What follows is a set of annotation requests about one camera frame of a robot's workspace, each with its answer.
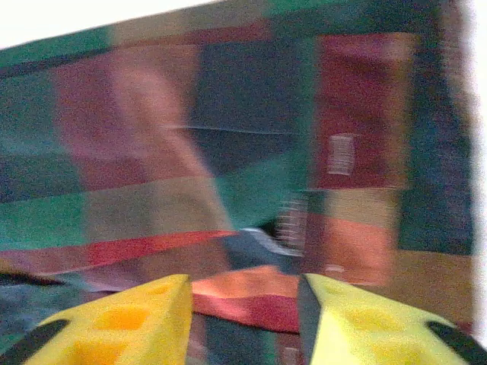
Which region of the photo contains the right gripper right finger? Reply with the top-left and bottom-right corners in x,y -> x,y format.
298,272 -> 487,365

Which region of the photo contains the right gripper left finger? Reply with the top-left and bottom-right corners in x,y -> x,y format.
0,273 -> 193,365

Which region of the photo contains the red green plaid shirt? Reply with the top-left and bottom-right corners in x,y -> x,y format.
0,0 -> 476,365

